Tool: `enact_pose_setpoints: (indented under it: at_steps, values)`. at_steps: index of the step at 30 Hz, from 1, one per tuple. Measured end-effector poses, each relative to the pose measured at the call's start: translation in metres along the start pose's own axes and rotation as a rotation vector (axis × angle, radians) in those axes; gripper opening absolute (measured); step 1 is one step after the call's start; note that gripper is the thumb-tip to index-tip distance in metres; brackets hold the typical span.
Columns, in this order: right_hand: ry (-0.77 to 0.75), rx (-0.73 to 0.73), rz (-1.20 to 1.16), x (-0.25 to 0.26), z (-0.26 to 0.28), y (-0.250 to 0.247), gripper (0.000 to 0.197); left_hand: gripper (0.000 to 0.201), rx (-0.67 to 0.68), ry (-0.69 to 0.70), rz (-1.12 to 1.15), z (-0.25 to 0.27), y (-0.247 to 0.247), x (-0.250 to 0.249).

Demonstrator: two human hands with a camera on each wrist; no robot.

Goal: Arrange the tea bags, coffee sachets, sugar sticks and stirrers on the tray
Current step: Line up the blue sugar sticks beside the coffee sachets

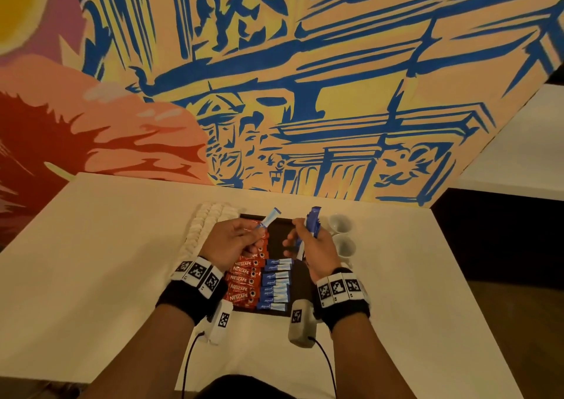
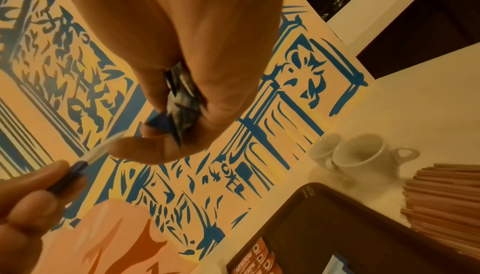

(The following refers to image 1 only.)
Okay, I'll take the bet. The person's right hand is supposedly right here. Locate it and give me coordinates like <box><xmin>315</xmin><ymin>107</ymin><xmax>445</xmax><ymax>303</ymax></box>
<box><xmin>283</xmin><ymin>218</ymin><xmax>344</xmax><ymax>283</ymax></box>

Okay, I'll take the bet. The person's left hand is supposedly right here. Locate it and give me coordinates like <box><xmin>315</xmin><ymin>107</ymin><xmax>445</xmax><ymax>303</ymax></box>
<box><xmin>200</xmin><ymin>217</ymin><xmax>270</xmax><ymax>274</ymax></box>

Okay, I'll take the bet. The pile of blue Equal sachets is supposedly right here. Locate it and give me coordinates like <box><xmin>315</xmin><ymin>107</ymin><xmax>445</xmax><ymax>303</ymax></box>
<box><xmin>295</xmin><ymin>206</ymin><xmax>324</xmax><ymax>262</ymax></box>

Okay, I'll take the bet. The row of tea bags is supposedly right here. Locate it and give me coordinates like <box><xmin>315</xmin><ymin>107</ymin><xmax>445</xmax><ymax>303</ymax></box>
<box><xmin>180</xmin><ymin>202</ymin><xmax>241</xmax><ymax>256</ymax></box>

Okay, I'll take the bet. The row of red Nescafe sachets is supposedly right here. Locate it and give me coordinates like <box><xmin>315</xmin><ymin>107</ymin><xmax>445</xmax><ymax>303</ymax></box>
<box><xmin>224</xmin><ymin>229</ymin><xmax>271</xmax><ymax>313</ymax></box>

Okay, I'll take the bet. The dark brown tray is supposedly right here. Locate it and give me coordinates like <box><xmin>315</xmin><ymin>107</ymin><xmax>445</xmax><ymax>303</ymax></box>
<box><xmin>224</xmin><ymin>213</ymin><xmax>324</xmax><ymax>318</ymax></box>

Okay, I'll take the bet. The single blue sweetener sachet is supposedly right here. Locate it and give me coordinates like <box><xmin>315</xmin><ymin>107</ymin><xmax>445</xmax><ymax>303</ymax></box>
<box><xmin>257</xmin><ymin>206</ymin><xmax>283</xmax><ymax>230</ymax></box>

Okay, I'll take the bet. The person's right forearm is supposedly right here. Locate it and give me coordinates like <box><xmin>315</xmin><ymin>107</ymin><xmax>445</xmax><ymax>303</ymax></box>
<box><xmin>330</xmin><ymin>313</ymin><xmax>415</xmax><ymax>399</ymax></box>

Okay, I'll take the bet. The person's left forearm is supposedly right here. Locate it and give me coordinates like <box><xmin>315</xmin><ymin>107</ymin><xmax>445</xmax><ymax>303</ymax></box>
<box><xmin>83</xmin><ymin>304</ymin><xmax>199</xmax><ymax>399</ymax></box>

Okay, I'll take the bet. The small white cup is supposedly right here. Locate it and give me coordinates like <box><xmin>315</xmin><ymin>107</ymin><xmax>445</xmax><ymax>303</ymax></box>
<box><xmin>327</xmin><ymin>213</ymin><xmax>354</xmax><ymax>236</ymax></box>
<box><xmin>333</xmin><ymin>236</ymin><xmax>359</xmax><ymax>260</ymax></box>

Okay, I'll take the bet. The black right wristband with markers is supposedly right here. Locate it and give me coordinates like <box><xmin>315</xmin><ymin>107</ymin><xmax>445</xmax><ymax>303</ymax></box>
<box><xmin>310</xmin><ymin>268</ymin><xmax>372</xmax><ymax>330</ymax></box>

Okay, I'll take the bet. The black wristband with markers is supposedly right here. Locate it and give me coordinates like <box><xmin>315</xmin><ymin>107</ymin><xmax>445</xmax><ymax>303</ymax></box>
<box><xmin>310</xmin><ymin>268</ymin><xmax>372</xmax><ymax>330</ymax></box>
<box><xmin>156</xmin><ymin>255</ymin><xmax>227</xmax><ymax>326</ymax></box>

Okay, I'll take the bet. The black left wristband with markers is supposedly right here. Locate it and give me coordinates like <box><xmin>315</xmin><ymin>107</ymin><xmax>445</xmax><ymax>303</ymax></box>
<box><xmin>156</xmin><ymin>255</ymin><xmax>227</xmax><ymax>326</ymax></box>

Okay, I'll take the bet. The black clothing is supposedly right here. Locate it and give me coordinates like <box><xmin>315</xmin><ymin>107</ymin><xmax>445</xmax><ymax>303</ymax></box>
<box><xmin>194</xmin><ymin>375</ymin><xmax>297</xmax><ymax>399</ymax></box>

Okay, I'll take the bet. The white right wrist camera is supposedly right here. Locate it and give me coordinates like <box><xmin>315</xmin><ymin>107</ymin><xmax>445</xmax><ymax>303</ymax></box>
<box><xmin>288</xmin><ymin>298</ymin><xmax>319</xmax><ymax>350</ymax></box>

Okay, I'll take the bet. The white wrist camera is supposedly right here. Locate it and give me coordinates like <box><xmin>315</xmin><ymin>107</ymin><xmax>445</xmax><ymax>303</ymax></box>
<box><xmin>288</xmin><ymin>298</ymin><xmax>319</xmax><ymax>350</ymax></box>
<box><xmin>204</xmin><ymin>299</ymin><xmax>236</xmax><ymax>346</ymax></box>

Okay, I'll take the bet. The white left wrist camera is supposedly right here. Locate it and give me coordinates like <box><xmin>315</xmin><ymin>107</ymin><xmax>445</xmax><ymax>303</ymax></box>
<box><xmin>204</xmin><ymin>299</ymin><xmax>236</xmax><ymax>346</ymax></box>

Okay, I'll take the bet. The black right camera cable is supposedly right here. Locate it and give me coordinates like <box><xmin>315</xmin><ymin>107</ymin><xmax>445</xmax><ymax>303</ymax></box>
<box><xmin>314</xmin><ymin>337</ymin><xmax>338</xmax><ymax>399</ymax></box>

